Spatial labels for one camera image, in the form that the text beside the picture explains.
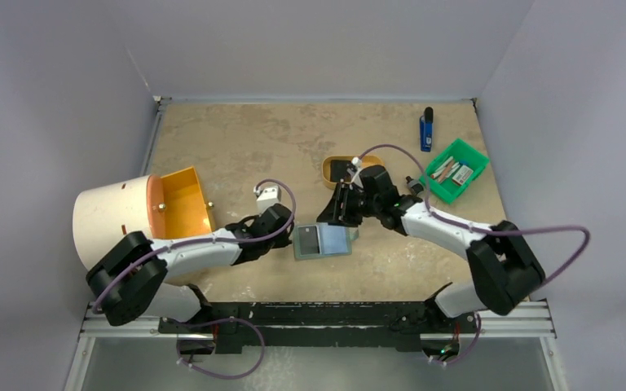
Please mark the tan oval tray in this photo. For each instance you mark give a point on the tan oval tray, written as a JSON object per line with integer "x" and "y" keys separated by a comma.
{"x": 367, "y": 161}

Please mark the orange pencil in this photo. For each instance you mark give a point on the orange pencil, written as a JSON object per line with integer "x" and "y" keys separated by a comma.
{"x": 444, "y": 172}

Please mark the black aluminium base frame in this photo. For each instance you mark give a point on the black aluminium base frame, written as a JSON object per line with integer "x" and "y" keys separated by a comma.
{"x": 401, "y": 325}

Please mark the yellow drawer box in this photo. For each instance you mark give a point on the yellow drawer box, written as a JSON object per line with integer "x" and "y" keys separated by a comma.
{"x": 187, "y": 212}

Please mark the single black credit card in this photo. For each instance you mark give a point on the single black credit card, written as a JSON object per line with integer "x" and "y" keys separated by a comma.
{"x": 308, "y": 240}

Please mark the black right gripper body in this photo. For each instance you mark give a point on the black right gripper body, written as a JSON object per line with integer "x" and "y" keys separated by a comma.
{"x": 345, "y": 203}

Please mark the white cylinder container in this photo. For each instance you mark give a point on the white cylinder container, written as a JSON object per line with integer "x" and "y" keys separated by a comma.
{"x": 104, "y": 215}

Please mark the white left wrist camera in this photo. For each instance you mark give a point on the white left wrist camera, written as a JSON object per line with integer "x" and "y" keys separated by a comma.
{"x": 267, "y": 197}

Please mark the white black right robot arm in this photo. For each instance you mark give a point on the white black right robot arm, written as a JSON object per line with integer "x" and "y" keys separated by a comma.
{"x": 502, "y": 266}

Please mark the white red staple box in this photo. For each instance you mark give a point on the white red staple box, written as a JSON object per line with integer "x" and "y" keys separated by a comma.
{"x": 462, "y": 175}

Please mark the small black binder clip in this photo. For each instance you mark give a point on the small black binder clip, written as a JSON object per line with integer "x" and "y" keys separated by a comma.
{"x": 414, "y": 186}

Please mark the green plastic bin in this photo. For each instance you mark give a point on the green plastic bin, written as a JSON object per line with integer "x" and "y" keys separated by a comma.
{"x": 460, "y": 150}

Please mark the black credit card stack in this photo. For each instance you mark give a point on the black credit card stack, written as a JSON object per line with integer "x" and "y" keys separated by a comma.
{"x": 338, "y": 170}

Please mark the grey-green card holder wallet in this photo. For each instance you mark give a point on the grey-green card holder wallet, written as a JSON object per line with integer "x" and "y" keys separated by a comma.
{"x": 335, "y": 241}

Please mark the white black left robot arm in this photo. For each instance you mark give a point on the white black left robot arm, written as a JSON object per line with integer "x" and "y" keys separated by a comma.
{"x": 130, "y": 280}

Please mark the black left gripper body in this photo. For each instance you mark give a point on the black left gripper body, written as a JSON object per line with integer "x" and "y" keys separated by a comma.
{"x": 276, "y": 243}

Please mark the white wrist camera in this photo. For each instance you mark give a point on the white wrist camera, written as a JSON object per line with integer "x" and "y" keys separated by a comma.
{"x": 354, "y": 167}
{"x": 267, "y": 197}

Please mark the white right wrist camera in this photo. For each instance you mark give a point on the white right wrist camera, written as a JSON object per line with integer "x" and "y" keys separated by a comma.
{"x": 354, "y": 167}

